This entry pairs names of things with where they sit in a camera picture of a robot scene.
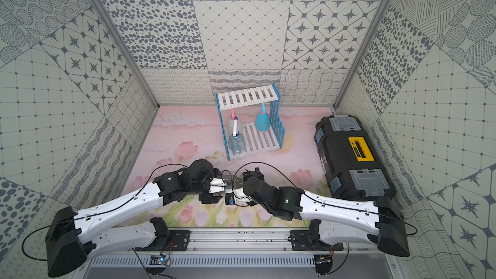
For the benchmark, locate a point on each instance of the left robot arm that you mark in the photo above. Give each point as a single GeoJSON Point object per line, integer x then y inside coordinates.
{"type": "Point", "coordinates": [75, 237]}

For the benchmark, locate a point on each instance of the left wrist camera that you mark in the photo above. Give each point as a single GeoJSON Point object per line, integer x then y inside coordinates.
{"type": "Point", "coordinates": [218, 185]}

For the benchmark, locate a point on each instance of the white pink watering bottle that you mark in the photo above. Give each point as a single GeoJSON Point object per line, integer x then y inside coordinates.
{"type": "Point", "coordinates": [233, 124]}

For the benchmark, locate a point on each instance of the blue and white slatted shelf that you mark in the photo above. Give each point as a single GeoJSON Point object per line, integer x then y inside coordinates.
{"type": "Point", "coordinates": [246, 104]}

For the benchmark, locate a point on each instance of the blue pink watering bottle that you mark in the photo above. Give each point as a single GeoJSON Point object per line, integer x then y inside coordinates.
{"type": "Point", "coordinates": [262, 122]}

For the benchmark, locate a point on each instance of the pink floral table mat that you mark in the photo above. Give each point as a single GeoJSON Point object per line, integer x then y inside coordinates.
{"type": "Point", "coordinates": [181, 135]}

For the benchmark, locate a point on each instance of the black yellow toolbox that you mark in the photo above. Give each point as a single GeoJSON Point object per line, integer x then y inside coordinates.
{"type": "Point", "coordinates": [353, 169]}

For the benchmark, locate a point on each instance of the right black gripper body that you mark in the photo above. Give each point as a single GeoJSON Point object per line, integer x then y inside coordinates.
{"type": "Point", "coordinates": [258, 174]}

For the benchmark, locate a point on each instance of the smoky grey spray bottle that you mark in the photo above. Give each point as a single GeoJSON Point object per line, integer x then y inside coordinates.
{"type": "Point", "coordinates": [232, 195]}

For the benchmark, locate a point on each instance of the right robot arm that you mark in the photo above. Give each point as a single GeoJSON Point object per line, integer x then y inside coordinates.
{"type": "Point", "coordinates": [378, 222]}

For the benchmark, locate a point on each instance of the aluminium mounting rail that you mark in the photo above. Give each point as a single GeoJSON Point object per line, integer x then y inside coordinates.
{"type": "Point", "coordinates": [219, 241]}

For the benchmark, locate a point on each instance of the clear blue spray bottle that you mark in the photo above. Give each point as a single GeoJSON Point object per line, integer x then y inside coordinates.
{"type": "Point", "coordinates": [236, 143]}

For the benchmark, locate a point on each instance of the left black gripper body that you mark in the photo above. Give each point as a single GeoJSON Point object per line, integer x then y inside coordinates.
{"type": "Point", "coordinates": [211, 196]}

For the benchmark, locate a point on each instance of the small green circuit board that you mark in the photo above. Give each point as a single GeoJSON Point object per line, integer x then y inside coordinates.
{"type": "Point", "coordinates": [160, 260]}

